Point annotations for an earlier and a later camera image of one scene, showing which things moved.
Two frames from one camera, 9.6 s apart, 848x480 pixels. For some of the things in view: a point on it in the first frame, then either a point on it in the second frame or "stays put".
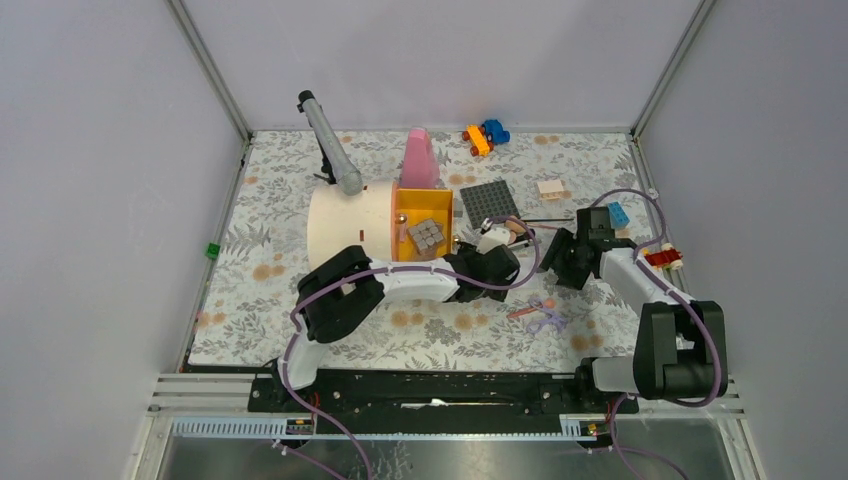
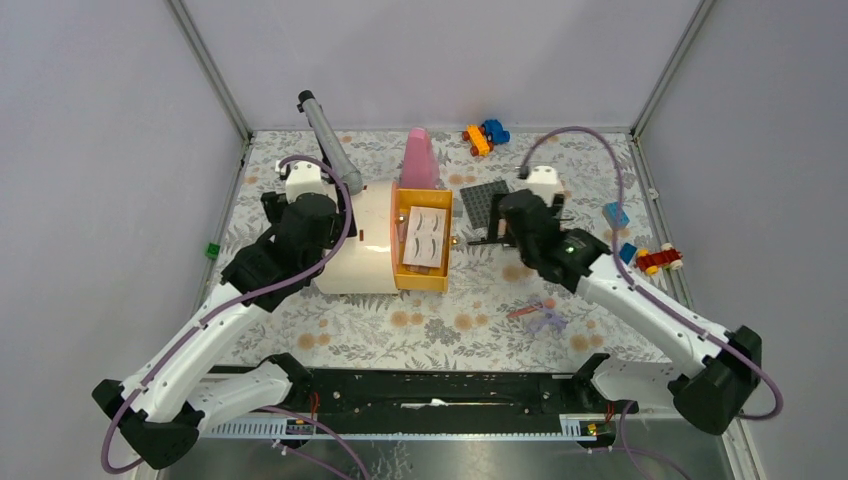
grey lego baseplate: x=488 y=201 stays put
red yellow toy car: x=667 y=258 stays put
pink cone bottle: x=420 y=165 stays put
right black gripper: x=562 y=241 -> x=495 y=221
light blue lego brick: x=619 y=218 stays put
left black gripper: x=468 y=252 -> x=275 y=203
